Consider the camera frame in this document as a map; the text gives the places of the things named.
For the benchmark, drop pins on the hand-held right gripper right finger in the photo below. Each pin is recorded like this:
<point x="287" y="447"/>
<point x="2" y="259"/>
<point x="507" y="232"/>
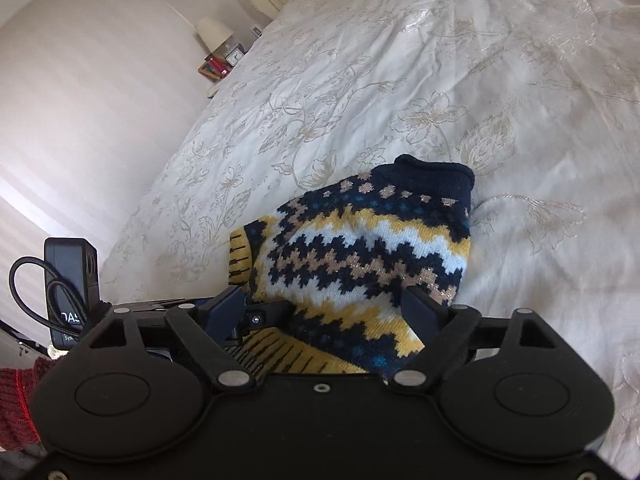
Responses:
<point x="421" y="310"/>

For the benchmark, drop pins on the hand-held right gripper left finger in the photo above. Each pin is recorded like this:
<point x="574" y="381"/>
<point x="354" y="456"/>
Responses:
<point x="226" y="307"/>

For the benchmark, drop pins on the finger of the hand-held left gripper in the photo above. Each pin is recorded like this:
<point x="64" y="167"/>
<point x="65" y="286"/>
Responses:
<point x="262" y="317"/>

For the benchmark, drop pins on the navy yellow patterned knit sweater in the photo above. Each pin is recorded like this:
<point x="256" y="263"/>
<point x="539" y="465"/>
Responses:
<point x="360" y="260"/>

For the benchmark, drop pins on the person's left forearm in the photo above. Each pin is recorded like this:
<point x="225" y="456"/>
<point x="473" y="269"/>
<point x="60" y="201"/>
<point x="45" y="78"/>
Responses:
<point x="17" y="400"/>

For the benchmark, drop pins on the cream floral embroidered bedspread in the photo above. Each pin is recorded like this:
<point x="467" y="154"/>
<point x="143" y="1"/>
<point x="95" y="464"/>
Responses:
<point x="400" y="85"/>

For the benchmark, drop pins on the red books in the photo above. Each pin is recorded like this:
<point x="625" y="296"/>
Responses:
<point x="215" y="67"/>

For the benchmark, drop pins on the small alarm clock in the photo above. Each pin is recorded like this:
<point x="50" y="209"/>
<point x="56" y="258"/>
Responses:
<point x="234" y="58"/>

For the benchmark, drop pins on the cream table lamp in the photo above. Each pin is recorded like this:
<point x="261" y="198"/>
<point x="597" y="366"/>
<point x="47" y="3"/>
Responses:
<point x="214" y="32"/>

